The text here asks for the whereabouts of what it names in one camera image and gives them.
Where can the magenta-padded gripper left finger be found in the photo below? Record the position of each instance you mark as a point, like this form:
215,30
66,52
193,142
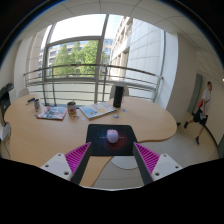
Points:
78,156

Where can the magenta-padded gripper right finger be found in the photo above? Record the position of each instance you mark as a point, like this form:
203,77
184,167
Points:
146,158

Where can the lilac and pink computer mouse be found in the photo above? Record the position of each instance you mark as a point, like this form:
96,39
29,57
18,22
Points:
112,136

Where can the black printed mouse pad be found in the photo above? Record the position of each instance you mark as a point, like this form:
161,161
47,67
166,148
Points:
96,143

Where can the open light blue magazine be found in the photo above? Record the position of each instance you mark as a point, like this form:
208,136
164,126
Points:
97,110

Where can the dark red magazine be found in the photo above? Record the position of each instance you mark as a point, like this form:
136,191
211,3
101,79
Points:
51,112

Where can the black cylinder speaker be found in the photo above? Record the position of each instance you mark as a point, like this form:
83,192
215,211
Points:
118,96

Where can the white chair behind table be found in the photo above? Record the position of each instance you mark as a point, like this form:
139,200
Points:
126,91
23,92

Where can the small black stapler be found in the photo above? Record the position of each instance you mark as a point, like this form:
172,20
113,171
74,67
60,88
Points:
30,100

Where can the person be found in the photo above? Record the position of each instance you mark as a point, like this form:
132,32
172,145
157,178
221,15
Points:
205,103

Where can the grey-green door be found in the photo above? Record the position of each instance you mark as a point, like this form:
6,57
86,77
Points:
196,93

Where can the black office printer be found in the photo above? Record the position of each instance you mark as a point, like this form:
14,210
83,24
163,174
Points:
4,103

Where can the metal balcony railing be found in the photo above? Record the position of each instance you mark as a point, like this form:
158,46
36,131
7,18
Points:
86,65

